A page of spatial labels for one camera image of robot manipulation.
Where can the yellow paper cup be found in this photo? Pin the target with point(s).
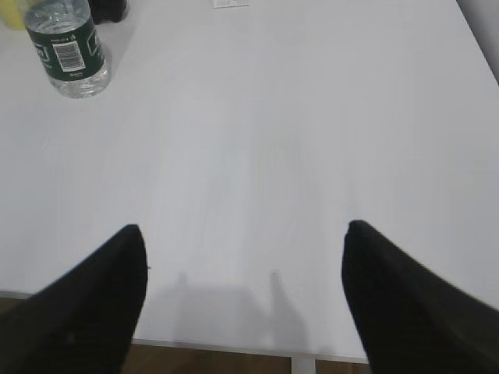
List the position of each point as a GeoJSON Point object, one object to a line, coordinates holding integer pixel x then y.
{"type": "Point", "coordinates": [12, 13]}

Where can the cola bottle red label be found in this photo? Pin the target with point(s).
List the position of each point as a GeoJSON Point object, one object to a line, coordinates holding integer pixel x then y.
{"type": "Point", "coordinates": [108, 11]}

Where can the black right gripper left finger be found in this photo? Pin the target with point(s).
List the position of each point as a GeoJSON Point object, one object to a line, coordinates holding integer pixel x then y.
{"type": "Point", "coordinates": [83, 322]}

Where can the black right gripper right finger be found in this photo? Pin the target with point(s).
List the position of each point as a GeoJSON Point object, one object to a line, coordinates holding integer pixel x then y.
{"type": "Point", "coordinates": [410, 320]}

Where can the clear water bottle green label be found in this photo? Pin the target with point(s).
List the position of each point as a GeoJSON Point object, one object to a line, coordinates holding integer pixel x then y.
{"type": "Point", "coordinates": [66, 41]}

